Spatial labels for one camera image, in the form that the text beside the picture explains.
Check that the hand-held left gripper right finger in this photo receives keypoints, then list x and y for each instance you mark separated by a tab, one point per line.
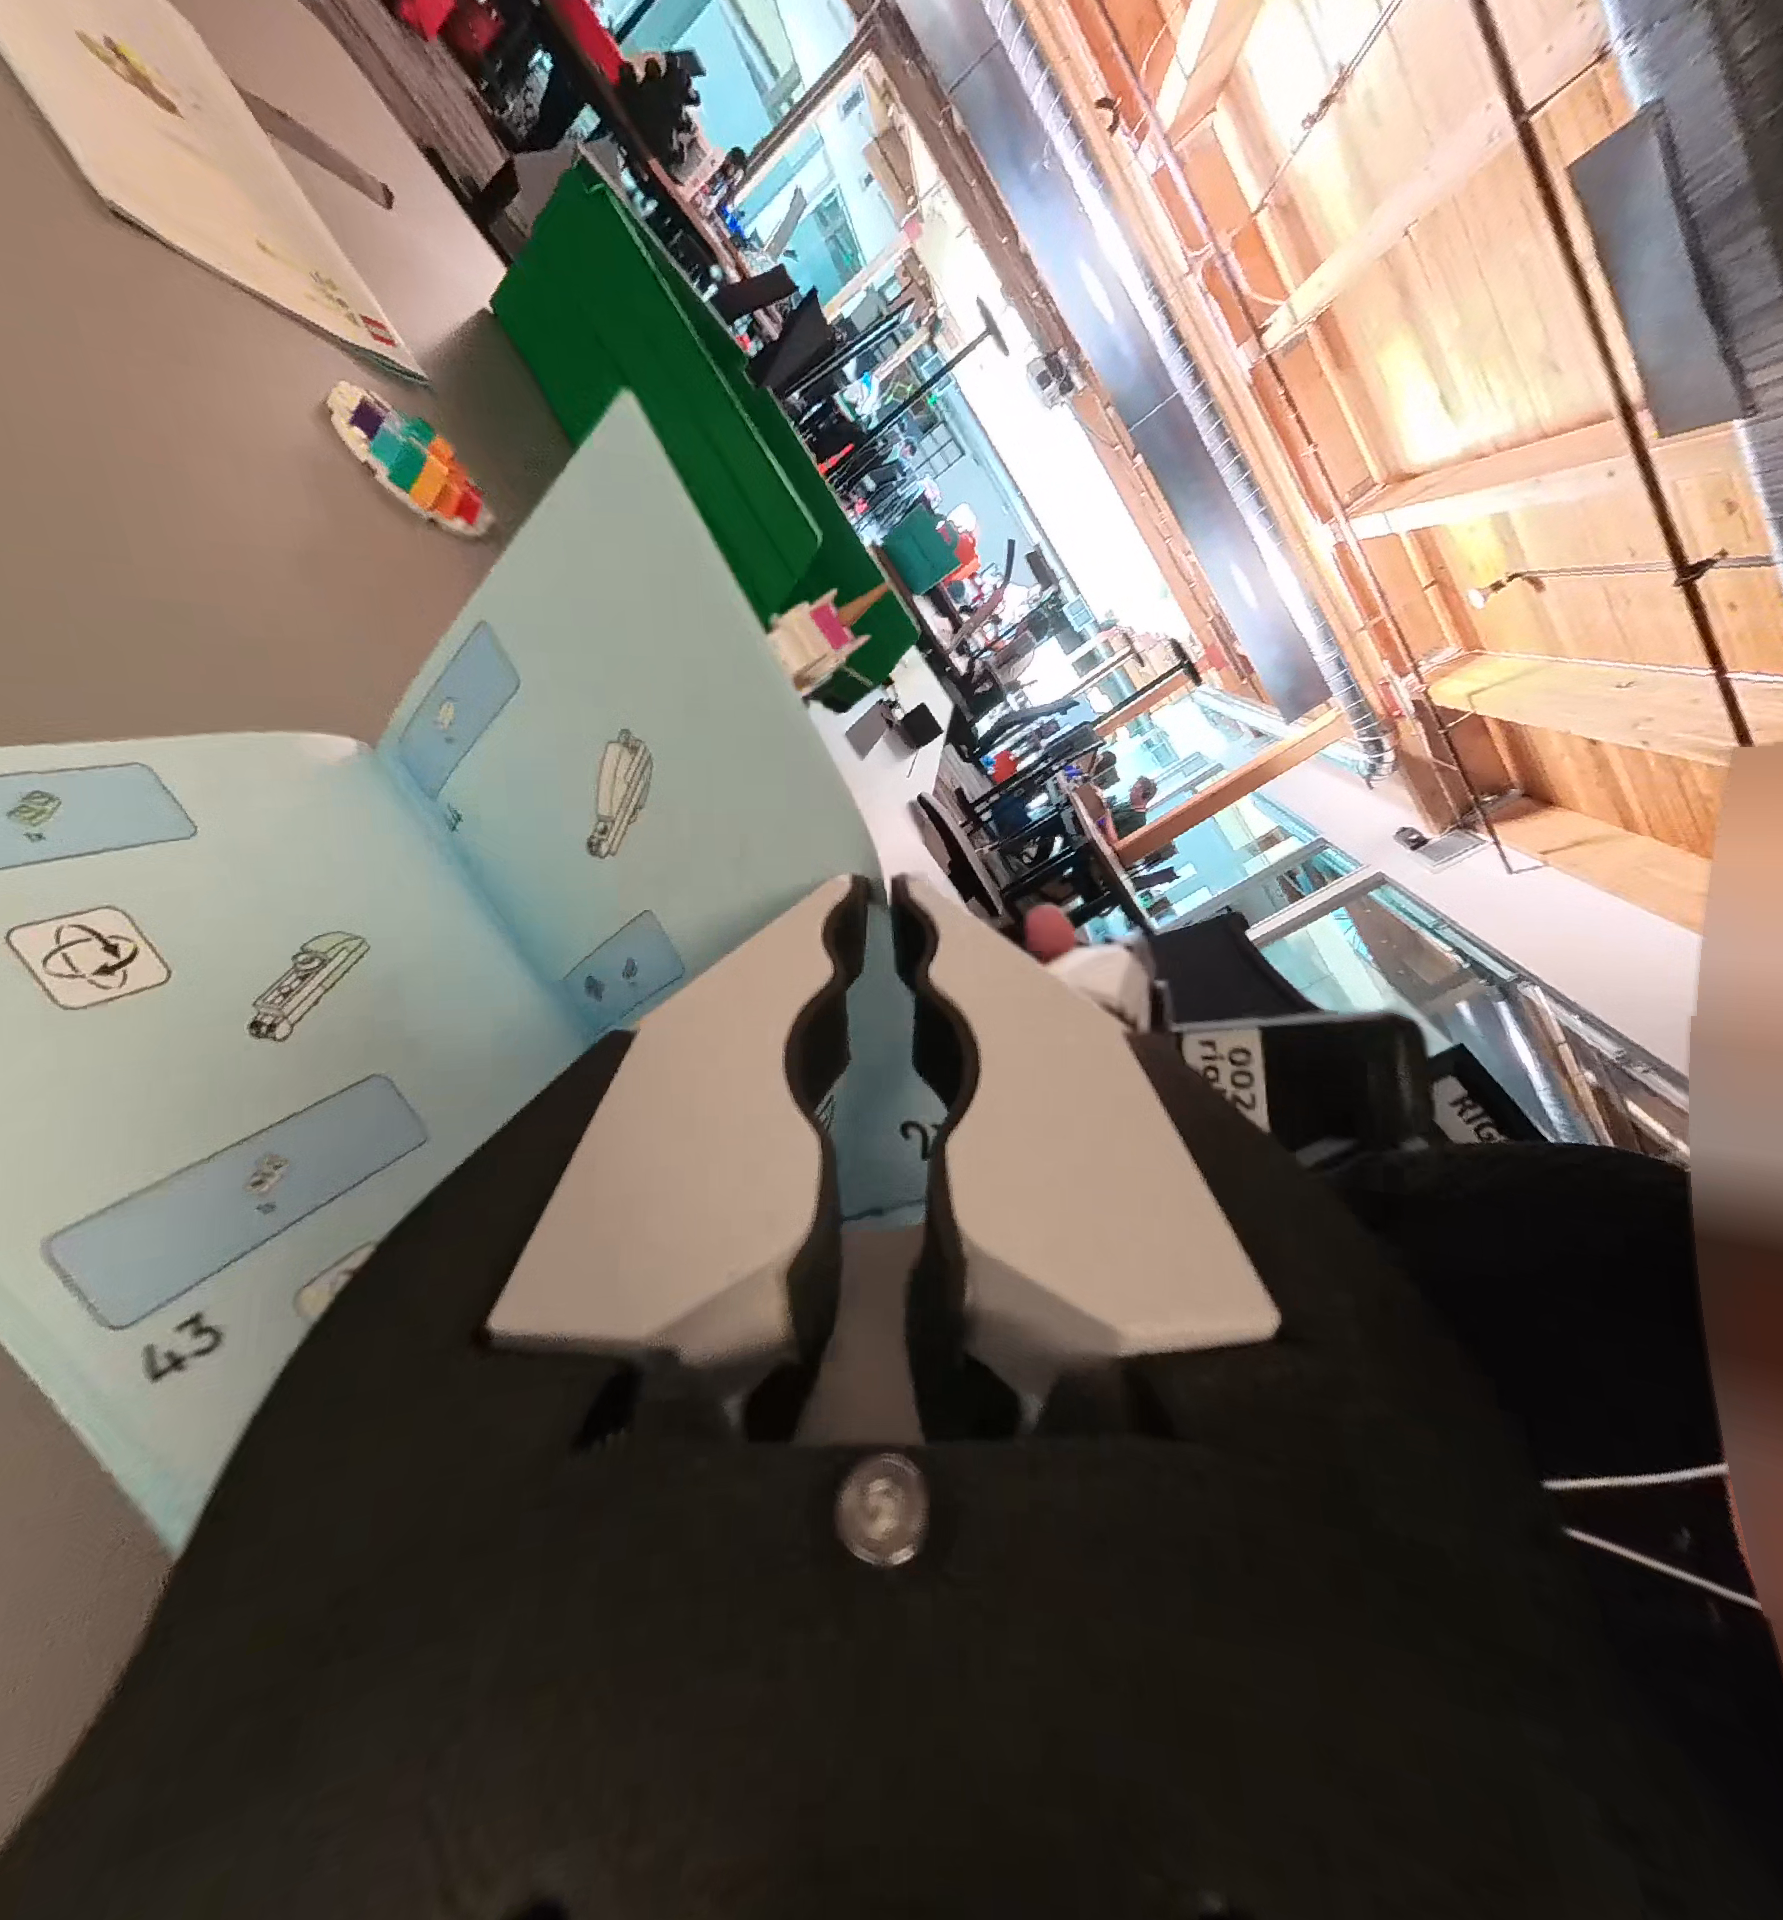
1087	1186

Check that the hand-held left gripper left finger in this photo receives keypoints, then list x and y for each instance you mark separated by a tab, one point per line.
667	1171

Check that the light blue instruction booklet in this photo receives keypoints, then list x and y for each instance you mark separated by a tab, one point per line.
306	900

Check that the white and pink brick build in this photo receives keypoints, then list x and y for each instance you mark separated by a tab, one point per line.
823	639

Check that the rainbow brick build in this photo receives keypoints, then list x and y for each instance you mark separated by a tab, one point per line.
411	459

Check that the person's right hand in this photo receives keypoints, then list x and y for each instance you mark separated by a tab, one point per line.
1045	935

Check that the green plastic bin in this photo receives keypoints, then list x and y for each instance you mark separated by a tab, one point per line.
651	375

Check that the white instruction booklet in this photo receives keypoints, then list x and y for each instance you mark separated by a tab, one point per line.
186	167

